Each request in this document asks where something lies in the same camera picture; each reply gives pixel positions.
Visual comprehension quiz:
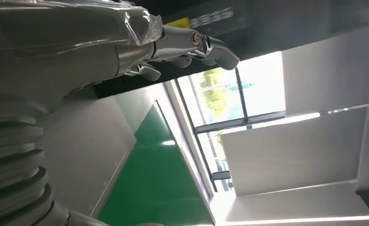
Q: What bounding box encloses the black machine column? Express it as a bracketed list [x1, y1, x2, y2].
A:
[92, 0, 369, 100]

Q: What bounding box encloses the yellow sticker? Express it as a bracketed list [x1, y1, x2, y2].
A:
[165, 17, 193, 29]

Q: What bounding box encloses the black ruler label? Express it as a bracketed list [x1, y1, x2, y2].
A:
[165, 6, 235, 29]

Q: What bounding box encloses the ceiling light strip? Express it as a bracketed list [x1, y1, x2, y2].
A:
[224, 215, 369, 226]

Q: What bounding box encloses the window with dark frame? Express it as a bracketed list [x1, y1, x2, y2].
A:
[172, 51, 287, 193]

